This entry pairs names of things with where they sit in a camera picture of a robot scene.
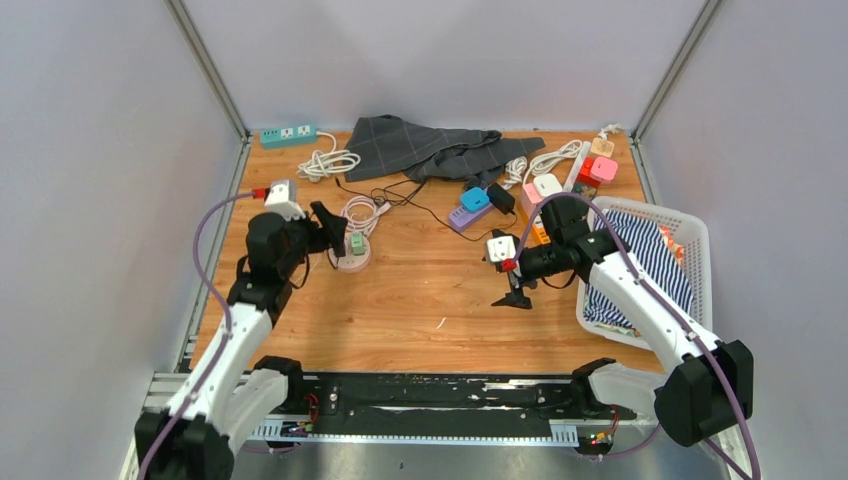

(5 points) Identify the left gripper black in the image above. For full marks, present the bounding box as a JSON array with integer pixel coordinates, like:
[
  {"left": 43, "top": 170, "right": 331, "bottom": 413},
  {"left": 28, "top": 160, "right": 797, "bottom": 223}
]
[{"left": 276, "top": 201, "right": 345, "bottom": 277}]

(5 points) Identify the green plug adapter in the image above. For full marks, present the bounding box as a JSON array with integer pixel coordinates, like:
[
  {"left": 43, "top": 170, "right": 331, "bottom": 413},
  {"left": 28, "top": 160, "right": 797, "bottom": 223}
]
[{"left": 350, "top": 232, "right": 368, "bottom": 256}]

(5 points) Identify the round pink power socket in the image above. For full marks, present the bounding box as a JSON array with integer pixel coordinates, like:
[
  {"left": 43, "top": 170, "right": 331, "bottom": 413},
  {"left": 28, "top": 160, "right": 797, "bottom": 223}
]
[{"left": 327, "top": 232, "right": 373, "bottom": 274}]

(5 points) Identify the white power cord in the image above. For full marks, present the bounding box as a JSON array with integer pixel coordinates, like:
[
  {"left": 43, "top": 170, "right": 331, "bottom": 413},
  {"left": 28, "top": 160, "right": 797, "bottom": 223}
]
[{"left": 296, "top": 131, "right": 362, "bottom": 183}]

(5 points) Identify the teal power strip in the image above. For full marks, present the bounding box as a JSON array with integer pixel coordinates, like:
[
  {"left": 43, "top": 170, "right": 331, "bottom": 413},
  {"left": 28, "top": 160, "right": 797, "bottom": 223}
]
[{"left": 259, "top": 124, "right": 318, "bottom": 150}]

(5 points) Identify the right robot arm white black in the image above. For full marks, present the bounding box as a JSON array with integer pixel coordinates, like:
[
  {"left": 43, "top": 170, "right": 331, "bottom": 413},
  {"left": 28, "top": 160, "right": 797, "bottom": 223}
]
[{"left": 484, "top": 193, "right": 754, "bottom": 447}]

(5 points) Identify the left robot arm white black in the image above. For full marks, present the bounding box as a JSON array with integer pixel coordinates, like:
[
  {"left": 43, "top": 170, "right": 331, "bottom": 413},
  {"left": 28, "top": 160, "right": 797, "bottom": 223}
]
[{"left": 134, "top": 201, "right": 348, "bottom": 479}]

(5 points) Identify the pink cube socket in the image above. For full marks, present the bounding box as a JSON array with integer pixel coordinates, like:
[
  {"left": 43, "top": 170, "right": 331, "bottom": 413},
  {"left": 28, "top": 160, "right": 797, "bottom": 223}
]
[{"left": 520, "top": 182, "right": 544, "bottom": 219}]

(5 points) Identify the blue square plug adapter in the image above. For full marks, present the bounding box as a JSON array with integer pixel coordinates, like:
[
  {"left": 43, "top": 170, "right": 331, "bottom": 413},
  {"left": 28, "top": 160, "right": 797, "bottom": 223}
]
[{"left": 459, "top": 187, "right": 490, "bottom": 212}]

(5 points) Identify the white square plug adapter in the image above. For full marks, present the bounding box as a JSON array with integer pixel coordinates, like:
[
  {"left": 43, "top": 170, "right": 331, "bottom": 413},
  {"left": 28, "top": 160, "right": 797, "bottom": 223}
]
[{"left": 532, "top": 173, "right": 563, "bottom": 199}]

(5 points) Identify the red plug adapter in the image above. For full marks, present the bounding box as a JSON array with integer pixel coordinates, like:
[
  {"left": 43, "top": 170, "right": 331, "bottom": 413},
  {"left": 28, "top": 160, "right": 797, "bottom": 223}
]
[{"left": 576, "top": 158, "right": 601, "bottom": 188}]

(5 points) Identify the pink square plug adapter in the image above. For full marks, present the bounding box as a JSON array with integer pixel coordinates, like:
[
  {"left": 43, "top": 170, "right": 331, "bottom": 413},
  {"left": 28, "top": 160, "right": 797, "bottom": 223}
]
[{"left": 589, "top": 156, "right": 619, "bottom": 183}]

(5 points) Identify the orange power strip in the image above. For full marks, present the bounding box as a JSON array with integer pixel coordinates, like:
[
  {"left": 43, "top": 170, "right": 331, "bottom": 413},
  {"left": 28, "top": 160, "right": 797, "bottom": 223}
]
[{"left": 518, "top": 205, "right": 551, "bottom": 244}]

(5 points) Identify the black power adapter brick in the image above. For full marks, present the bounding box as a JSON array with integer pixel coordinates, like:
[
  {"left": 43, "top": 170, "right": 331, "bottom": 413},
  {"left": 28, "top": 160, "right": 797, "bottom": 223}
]
[{"left": 486, "top": 183, "right": 516, "bottom": 214}]

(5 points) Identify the purple USB power strip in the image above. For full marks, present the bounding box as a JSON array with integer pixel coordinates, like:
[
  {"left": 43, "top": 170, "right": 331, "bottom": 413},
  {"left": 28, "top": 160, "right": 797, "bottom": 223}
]
[{"left": 447, "top": 204, "right": 494, "bottom": 233}]

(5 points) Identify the dark grey checked cloth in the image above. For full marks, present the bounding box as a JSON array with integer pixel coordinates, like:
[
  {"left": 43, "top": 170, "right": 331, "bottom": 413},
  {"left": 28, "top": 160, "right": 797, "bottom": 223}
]
[{"left": 345, "top": 115, "right": 545, "bottom": 185}]

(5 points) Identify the long white power strip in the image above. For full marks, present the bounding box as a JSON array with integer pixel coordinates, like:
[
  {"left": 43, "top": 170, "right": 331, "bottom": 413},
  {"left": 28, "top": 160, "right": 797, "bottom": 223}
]
[{"left": 562, "top": 141, "right": 591, "bottom": 192}]

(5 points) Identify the blue white striped cloth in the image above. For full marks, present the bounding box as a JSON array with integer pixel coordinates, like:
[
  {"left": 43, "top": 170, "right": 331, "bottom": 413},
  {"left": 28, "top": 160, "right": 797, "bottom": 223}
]
[{"left": 582, "top": 209, "right": 693, "bottom": 337}]

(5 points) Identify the beige tag adapter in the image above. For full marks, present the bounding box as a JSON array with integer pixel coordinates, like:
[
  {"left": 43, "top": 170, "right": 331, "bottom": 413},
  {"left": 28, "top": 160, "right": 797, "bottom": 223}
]
[{"left": 589, "top": 137, "right": 615, "bottom": 158}]

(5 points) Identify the white plastic basket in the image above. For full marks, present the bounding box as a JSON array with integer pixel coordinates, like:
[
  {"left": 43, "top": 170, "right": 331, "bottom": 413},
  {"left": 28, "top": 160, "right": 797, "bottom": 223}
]
[{"left": 576, "top": 196, "right": 713, "bottom": 350}]

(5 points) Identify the thin black adapter cable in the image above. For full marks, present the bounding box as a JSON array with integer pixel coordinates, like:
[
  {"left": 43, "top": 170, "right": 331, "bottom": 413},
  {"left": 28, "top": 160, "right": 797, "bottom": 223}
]
[{"left": 334, "top": 175, "right": 519, "bottom": 242}]

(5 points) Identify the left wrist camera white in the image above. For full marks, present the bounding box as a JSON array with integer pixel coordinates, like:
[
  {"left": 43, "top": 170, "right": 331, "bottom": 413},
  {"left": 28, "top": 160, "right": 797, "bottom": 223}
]
[{"left": 264, "top": 179, "right": 306, "bottom": 221}]

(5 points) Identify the white coiled cord back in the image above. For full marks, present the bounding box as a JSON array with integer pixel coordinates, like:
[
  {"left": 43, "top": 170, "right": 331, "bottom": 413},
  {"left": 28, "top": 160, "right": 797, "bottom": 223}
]
[{"left": 501, "top": 139, "right": 583, "bottom": 191}]

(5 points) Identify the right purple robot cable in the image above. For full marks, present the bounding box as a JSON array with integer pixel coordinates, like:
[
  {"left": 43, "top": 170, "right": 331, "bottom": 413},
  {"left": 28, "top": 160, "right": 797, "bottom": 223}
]
[{"left": 501, "top": 192, "right": 763, "bottom": 480}]

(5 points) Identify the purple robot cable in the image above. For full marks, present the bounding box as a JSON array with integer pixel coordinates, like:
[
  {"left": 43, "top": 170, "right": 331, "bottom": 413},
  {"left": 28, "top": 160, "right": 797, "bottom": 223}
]
[
  {"left": 501, "top": 192, "right": 763, "bottom": 480},
  {"left": 135, "top": 188, "right": 270, "bottom": 480}
]

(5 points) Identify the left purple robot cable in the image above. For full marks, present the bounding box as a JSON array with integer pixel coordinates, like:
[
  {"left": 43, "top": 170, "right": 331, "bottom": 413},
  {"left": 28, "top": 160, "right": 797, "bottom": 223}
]
[{"left": 135, "top": 188, "right": 270, "bottom": 480}]

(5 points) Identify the black mounting base rail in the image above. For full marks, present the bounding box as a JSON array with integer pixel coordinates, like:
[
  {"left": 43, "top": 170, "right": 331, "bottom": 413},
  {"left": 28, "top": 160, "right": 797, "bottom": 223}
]
[{"left": 269, "top": 372, "right": 637, "bottom": 441}]

